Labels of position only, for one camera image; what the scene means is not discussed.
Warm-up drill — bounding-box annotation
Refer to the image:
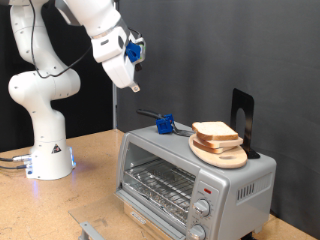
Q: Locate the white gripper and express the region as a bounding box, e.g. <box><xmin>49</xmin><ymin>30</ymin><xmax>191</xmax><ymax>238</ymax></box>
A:
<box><xmin>91</xmin><ymin>26</ymin><xmax>143</xmax><ymax>94</ymax></box>

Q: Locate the metal spatula with blue block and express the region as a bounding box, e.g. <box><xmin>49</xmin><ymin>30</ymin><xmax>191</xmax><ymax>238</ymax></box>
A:
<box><xmin>136</xmin><ymin>109</ymin><xmax>196</xmax><ymax>138</ymax></box>

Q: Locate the silver oven knob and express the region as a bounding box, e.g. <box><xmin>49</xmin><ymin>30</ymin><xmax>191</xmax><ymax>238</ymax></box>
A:
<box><xmin>188</xmin><ymin>223</ymin><xmax>208</xmax><ymax>240</ymax></box>
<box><xmin>193</xmin><ymin>198</ymin><xmax>212</xmax><ymax>218</ymax></box>

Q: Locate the silver toaster oven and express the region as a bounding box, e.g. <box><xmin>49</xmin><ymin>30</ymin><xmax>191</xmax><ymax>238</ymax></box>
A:
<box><xmin>115</xmin><ymin>120</ymin><xmax>278</xmax><ymax>240</ymax></box>

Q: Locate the wooden stand under oven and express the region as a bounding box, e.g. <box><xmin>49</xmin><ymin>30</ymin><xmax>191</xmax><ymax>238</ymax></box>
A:
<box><xmin>123</xmin><ymin>201</ymin><xmax>174</xmax><ymax>240</ymax></box>

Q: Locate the vertical metal pole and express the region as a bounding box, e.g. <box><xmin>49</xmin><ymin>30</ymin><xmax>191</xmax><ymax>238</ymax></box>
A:
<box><xmin>111</xmin><ymin>81</ymin><xmax>120</xmax><ymax>130</ymax></box>

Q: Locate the black backdrop curtain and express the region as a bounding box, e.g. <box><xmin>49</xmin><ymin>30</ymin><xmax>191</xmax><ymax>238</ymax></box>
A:
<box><xmin>0</xmin><ymin>0</ymin><xmax>116</xmax><ymax>153</ymax></box>

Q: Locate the dark grey backdrop curtain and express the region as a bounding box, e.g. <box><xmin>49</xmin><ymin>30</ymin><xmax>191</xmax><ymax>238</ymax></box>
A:
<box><xmin>117</xmin><ymin>0</ymin><xmax>320</xmax><ymax>239</ymax></box>

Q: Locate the black metal bookend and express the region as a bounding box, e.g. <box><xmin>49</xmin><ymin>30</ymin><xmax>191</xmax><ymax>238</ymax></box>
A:
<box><xmin>229</xmin><ymin>88</ymin><xmax>262</xmax><ymax>160</ymax></box>

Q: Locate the oval wooden cutting board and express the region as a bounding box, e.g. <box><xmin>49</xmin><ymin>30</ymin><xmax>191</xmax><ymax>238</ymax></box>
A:
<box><xmin>188</xmin><ymin>133</ymin><xmax>249</xmax><ymax>170</ymax></box>

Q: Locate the white wrist camera blue mount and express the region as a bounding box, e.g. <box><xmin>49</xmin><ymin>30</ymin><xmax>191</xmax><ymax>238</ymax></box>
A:
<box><xmin>125</xmin><ymin>35</ymin><xmax>147</xmax><ymax>64</ymax></box>

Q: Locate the wire oven rack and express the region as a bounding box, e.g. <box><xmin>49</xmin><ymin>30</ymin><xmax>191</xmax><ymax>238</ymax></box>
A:
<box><xmin>123</xmin><ymin>159</ymin><xmax>197</xmax><ymax>215</ymax></box>

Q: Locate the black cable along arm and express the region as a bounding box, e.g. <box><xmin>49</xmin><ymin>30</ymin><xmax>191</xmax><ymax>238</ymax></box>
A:
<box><xmin>28</xmin><ymin>0</ymin><xmax>94</xmax><ymax>80</ymax></box>

